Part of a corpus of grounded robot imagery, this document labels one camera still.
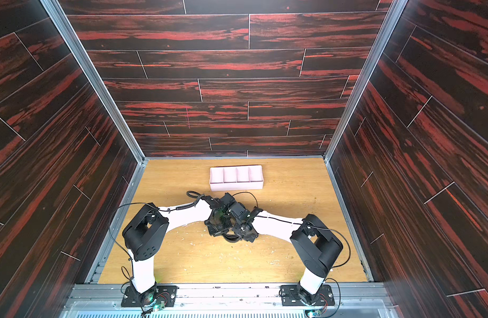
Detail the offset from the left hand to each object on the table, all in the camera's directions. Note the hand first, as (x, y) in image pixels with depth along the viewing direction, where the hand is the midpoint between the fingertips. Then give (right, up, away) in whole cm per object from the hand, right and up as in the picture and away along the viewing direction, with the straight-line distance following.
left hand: (230, 234), depth 90 cm
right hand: (+5, +2, 0) cm, 5 cm away
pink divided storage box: (+2, +26, +21) cm, 34 cm away
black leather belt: (+1, -1, -4) cm, 4 cm away
